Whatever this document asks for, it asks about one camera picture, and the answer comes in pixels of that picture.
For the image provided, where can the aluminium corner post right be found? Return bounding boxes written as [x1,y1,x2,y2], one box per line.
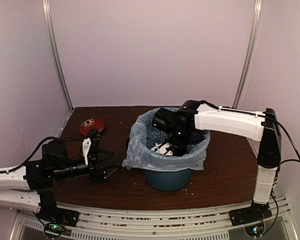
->
[232,0,264,109]

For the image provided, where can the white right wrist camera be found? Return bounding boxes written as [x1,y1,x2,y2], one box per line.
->
[151,142,173,157]

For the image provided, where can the dark blue mug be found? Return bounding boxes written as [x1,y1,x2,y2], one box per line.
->
[125,137,130,158]

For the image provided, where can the aluminium corner post left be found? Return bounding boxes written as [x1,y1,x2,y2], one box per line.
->
[42,0,74,112]

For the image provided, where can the teal plastic trash bin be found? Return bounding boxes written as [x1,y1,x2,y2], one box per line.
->
[143,169,194,192]

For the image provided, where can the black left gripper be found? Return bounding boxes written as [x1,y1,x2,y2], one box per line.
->
[52,147,122,184]

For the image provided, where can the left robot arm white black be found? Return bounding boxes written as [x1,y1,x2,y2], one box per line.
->
[0,138,122,222]

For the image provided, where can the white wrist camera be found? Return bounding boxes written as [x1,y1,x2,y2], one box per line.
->
[81,134,101,166]
[151,142,173,157]

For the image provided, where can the aluminium corner post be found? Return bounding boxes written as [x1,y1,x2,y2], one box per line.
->
[42,0,74,112]
[232,0,264,109]

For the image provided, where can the black braided cable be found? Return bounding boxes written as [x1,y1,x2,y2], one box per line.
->
[0,136,86,176]

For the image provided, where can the translucent blue trash bag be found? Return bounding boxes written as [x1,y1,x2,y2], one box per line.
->
[122,108,211,172]

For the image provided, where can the aluminium front rail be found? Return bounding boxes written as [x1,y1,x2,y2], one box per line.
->
[11,197,291,240]

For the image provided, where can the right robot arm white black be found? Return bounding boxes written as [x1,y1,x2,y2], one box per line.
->
[151,100,281,221]

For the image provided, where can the red floral round dish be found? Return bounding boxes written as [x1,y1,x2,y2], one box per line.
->
[79,118,106,136]

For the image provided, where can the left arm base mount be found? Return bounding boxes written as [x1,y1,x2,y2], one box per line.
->
[32,207,80,240]

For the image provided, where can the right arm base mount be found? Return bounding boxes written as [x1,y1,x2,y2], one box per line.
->
[229,206,272,238]

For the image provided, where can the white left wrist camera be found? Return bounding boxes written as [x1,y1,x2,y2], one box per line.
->
[81,134,101,166]

